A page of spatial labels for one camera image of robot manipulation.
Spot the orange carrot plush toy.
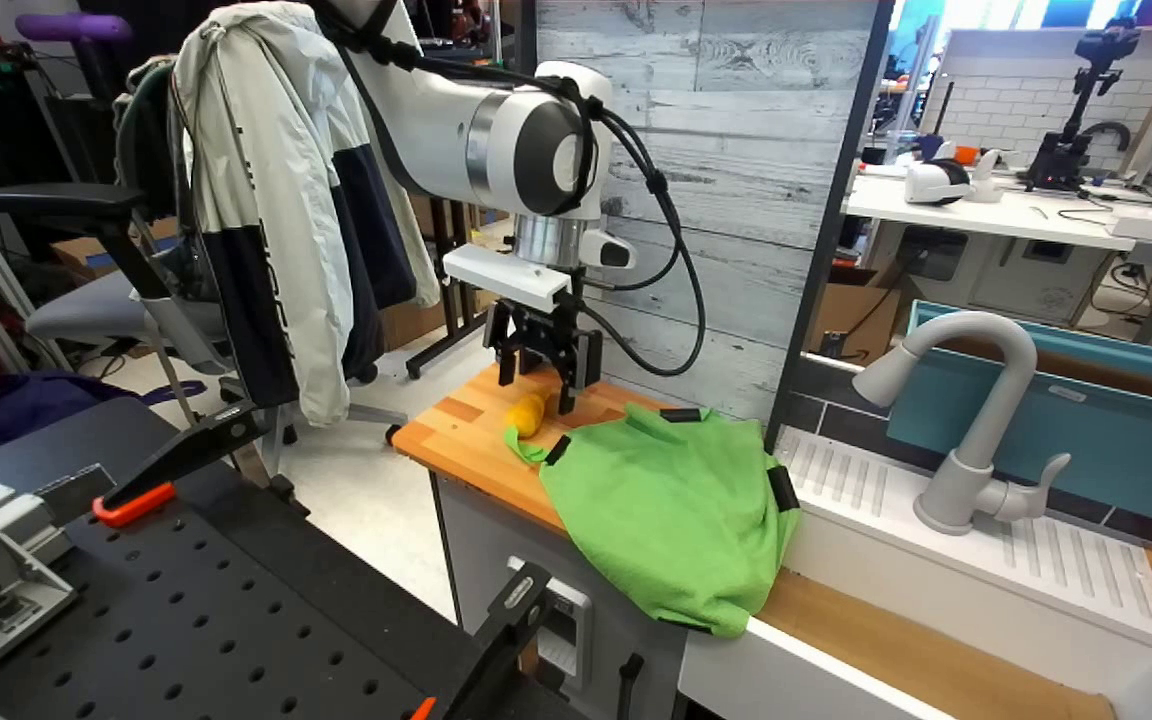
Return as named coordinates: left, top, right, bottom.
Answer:
left=505, top=375, right=569, bottom=466

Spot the black perforated workbench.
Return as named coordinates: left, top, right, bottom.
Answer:
left=0, top=397, right=508, bottom=720

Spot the white and navy jacket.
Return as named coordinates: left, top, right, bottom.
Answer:
left=166, top=0, right=442, bottom=433

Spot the white counter cabinet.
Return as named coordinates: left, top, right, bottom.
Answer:
left=429, top=471, right=792, bottom=720

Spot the white sink drainboard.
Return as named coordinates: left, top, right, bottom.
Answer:
left=777, top=423, right=1152, bottom=657

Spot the grey wood backsplash panel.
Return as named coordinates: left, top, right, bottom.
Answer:
left=530, top=0, right=878, bottom=423

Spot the black bar clamp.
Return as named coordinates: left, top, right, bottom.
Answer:
left=429, top=556, right=591, bottom=720

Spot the green towel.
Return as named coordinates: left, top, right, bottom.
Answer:
left=508, top=403, right=803, bottom=640

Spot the white device with orange part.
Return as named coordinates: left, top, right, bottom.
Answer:
left=901, top=142, right=1006, bottom=208

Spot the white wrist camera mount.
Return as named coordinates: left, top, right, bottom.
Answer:
left=439, top=239, right=578, bottom=320

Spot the purple padded seat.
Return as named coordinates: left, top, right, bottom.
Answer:
left=13, top=12, right=134, bottom=48

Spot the grey office chair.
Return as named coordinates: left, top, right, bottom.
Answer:
left=0, top=53, right=246, bottom=403

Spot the brown cardboard box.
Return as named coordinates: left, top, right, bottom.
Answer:
left=806, top=270, right=906, bottom=368

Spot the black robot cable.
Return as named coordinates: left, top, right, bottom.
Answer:
left=333, top=7, right=711, bottom=385

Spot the teal panel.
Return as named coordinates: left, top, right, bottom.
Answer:
left=883, top=299, right=1152, bottom=533

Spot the black clamp with orange handle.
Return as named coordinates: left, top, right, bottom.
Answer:
left=89, top=403, right=277, bottom=533

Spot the grey kitchen faucet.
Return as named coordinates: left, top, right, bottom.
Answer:
left=848, top=306, right=1074, bottom=540

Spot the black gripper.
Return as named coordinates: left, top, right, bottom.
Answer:
left=484, top=294, right=609, bottom=421

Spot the white lab table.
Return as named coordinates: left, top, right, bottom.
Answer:
left=839, top=165, right=1152, bottom=264

